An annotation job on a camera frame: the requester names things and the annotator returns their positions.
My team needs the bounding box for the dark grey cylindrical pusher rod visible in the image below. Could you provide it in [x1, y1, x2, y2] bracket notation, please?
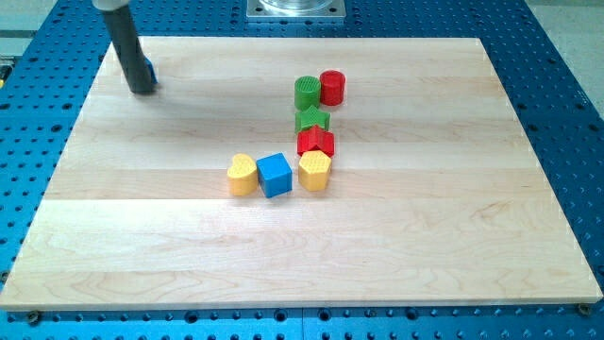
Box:
[101, 4, 155, 94]

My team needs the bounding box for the green star block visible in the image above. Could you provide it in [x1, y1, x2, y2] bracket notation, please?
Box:
[294, 106, 330, 132]

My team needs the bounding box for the red star block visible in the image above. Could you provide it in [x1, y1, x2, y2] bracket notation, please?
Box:
[296, 125, 335, 158]

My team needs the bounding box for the light wooden board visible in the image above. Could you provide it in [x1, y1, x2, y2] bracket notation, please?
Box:
[1, 37, 602, 311]

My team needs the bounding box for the blue block behind rod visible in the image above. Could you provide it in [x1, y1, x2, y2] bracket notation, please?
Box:
[144, 57, 158, 85]

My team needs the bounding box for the blue perforated metal base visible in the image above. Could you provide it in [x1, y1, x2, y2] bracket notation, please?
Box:
[1, 1, 603, 339]

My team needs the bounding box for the yellow heart block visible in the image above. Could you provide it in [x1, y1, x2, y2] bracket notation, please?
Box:
[226, 153, 259, 196]

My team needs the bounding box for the green cylinder block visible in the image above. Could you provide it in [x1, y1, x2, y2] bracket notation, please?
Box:
[294, 76, 321, 111]

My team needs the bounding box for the blue cube block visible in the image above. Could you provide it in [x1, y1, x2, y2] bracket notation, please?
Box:
[257, 153, 293, 198]

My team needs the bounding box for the red cylinder block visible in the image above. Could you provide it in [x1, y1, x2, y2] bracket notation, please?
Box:
[319, 70, 345, 106]

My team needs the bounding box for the yellow pentagon block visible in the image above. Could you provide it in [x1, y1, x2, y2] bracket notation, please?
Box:
[298, 150, 331, 192]

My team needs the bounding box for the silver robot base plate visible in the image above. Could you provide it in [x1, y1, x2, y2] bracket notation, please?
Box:
[246, 0, 346, 20]

